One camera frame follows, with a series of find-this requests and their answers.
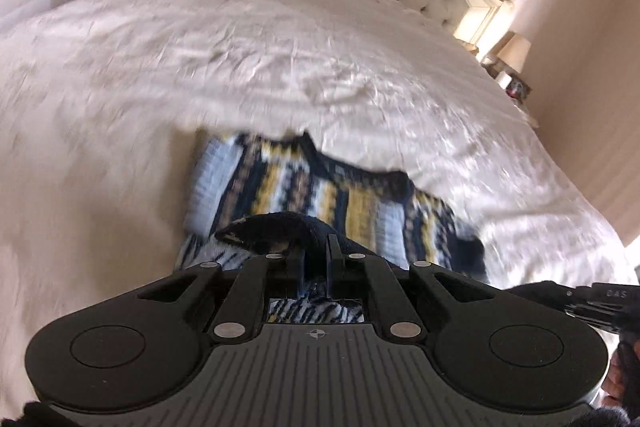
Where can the patterned knit sweater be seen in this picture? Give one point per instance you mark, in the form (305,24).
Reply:
(280,187)

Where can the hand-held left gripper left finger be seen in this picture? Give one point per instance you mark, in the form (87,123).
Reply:
(295,264)

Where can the white cup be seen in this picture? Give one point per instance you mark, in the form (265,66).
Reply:
(503,81)

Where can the cream table lamp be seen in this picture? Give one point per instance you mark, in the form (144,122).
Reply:
(515,53)

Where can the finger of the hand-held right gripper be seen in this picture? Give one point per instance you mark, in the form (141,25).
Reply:
(542,294)

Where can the dark photo frame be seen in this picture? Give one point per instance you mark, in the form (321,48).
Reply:
(519,90)

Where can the person's right hand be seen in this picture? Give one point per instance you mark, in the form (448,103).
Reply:
(627,372)

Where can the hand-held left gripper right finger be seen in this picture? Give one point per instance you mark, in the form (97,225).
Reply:
(336,264)

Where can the white bed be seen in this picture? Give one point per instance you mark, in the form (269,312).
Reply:
(250,57)

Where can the cream nightstand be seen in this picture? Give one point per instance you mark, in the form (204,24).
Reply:
(530,113)

